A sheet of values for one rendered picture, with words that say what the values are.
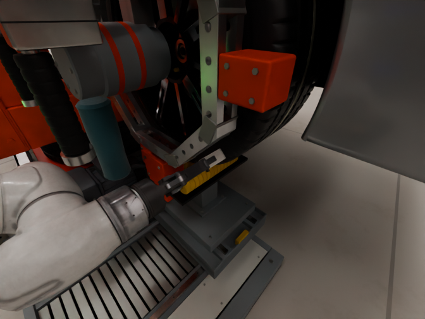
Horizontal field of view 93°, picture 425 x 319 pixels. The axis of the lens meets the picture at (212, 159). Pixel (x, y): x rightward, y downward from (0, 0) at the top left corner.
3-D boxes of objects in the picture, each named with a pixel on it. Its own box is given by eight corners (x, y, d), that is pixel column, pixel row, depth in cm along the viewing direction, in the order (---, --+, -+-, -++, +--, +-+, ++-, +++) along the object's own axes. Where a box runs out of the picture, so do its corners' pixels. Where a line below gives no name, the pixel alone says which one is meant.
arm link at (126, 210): (126, 245, 31) (158, 222, 35) (96, 195, 31) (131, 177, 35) (119, 242, 39) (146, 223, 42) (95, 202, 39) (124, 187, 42)
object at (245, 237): (264, 225, 100) (267, 212, 94) (214, 280, 79) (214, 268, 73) (197, 178, 128) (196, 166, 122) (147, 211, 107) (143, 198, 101)
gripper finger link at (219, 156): (198, 160, 48) (200, 159, 48) (219, 149, 52) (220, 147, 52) (205, 171, 48) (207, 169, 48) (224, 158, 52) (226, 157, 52)
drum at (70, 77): (177, 88, 51) (170, 21, 43) (88, 111, 39) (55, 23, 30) (147, 78, 59) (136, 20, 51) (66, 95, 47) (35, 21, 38)
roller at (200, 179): (242, 160, 76) (243, 147, 73) (181, 202, 59) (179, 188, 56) (230, 154, 80) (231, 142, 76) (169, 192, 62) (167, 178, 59)
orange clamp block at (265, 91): (243, 90, 38) (288, 101, 33) (215, 100, 34) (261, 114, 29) (247, 48, 34) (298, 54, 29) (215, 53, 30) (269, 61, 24)
